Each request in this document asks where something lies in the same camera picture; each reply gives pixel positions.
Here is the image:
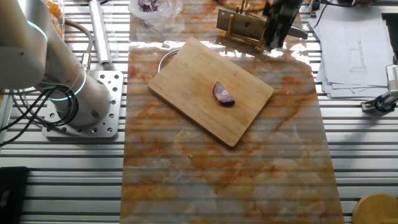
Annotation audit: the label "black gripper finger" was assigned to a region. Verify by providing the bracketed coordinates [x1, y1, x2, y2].
[265, 18, 281, 49]
[275, 20, 295, 48]

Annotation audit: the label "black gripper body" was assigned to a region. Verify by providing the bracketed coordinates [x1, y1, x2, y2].
[263, 0, 305, 25]

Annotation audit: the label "steel kitchen knife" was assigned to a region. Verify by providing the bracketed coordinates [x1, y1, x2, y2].
[216, 8, 308, 40]

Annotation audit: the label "red onion wedge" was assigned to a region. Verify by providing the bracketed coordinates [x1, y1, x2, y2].
[212, 81, 236, 107]

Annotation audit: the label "wooden peg rack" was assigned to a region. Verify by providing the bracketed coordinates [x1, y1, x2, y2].
[223, 0, 268, 52]

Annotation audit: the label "white paper stack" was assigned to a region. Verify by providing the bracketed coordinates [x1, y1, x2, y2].
[307, 2, 396, 100]

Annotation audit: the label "wooden cutting board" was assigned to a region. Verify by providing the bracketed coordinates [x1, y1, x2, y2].
[147, 37, 275, 147]

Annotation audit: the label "chopped red onion bits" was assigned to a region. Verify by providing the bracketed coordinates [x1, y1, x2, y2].
[137, 0, 160, 29]

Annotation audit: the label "marble pattern table mat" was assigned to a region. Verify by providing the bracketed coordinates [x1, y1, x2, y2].
[119, 0, 346, 224]

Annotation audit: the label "wooden stand round base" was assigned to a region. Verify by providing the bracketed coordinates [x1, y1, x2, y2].
[351, 192, 398, 224]

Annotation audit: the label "clear plastic fruit container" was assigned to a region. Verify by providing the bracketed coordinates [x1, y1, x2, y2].
[45, 0, 67, 40]

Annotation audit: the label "orange fruit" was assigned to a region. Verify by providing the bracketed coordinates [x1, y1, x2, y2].
[46, 0, 62, 18]
[53, 21, 65, 37]

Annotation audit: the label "black box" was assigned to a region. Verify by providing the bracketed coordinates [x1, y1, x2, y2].
[0, 166, 30, 224]

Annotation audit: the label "silver depth camera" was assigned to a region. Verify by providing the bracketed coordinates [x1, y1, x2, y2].
[308, 0, 323, 16]
[385, 63, 398, 96]

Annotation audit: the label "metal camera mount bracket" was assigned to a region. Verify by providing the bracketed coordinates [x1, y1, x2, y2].
[360, 89, 398, 113]

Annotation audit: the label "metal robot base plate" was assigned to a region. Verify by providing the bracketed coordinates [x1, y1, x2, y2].
[42, 70, 124, 139]

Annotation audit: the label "grey cable metal connector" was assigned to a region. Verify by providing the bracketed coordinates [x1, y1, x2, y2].
[63, 18, 95, 73]

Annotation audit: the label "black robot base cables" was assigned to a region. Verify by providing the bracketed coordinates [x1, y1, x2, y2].
[0, 85, 79, 147]

